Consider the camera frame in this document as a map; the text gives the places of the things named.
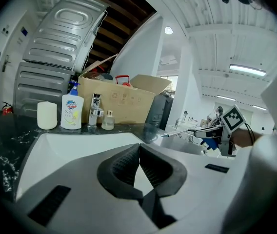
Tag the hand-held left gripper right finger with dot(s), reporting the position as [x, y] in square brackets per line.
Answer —
[167, 174]

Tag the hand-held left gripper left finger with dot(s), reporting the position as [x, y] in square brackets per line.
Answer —
[119, 174]

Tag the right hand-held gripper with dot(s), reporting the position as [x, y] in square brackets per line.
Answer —
[233, 119]

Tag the person's right forearm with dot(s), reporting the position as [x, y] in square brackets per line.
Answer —
[245, 138]

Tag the chrome vanity faucet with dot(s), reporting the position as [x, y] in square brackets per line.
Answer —
[177, 122]

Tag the long ceiling light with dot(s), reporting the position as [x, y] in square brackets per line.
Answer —
[260, 107]
[226, 97]
[247, 69]

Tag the small clear glass bottle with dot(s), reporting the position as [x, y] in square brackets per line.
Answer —
[108, 122]

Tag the black drawer cabinet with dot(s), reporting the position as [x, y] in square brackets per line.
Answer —
[159, 111]

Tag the open cardboard box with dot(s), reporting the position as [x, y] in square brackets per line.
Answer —
[114, 103]

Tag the white soap pump bottle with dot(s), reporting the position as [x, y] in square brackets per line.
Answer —
[72, 113]

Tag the white cylindrical cup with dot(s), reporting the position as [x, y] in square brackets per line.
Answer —
[47, 116]

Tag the red lidded plastic container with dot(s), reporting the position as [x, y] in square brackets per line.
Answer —
[123, 80]

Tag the black marble vanity table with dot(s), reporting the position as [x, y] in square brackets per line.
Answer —
[9, 140]

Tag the grey metal washing machine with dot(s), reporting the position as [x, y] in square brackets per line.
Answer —
[65, 30]
[41, 89]

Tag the red fire extinguisher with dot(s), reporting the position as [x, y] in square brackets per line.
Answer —
[6, 109]

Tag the round white wall lamp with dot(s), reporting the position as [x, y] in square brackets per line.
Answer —
[168, 30]

